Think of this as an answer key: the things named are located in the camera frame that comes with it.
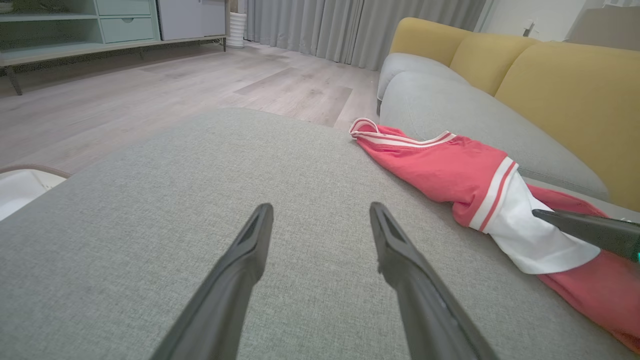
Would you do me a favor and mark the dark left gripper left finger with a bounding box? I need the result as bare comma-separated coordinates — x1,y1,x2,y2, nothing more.
150,202,275,360

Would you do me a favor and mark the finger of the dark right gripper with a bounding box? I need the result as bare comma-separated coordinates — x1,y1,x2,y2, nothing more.
532,209,640,264

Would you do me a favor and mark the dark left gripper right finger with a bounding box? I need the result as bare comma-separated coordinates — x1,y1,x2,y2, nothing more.
369,201,501,360

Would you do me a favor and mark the red white sports jersey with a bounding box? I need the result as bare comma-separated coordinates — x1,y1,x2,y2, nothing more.
349,118,640,353

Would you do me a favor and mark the large grey sofa seat cushion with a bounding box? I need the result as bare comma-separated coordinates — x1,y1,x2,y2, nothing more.
0,107,640,360

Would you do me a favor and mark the yellow sofa backrest cushion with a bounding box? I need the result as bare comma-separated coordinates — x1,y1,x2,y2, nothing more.
390,17,473,68
450,32,538,97
495,42,640,213

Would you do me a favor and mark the grey-brown furniture panel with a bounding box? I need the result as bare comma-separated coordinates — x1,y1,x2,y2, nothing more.
565,5,640,52

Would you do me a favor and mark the white laundry basket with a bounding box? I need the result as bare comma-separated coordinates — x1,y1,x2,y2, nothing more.
0,164,72,222

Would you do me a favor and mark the white ribbed bin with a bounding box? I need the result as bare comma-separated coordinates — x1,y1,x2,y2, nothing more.
227,12,249,49

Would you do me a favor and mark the white cabinet door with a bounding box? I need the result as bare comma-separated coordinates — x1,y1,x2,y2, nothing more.
156,0,228,41

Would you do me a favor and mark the pale green cabinet drawer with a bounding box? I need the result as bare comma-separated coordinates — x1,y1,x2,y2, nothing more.
95,0,152,16
100,16,156,44

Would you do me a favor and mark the grey curtain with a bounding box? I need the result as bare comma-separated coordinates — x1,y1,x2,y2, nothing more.
244,0,488,71

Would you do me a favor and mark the pale green low cabinet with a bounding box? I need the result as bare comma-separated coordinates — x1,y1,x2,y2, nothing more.
0,0,231,96

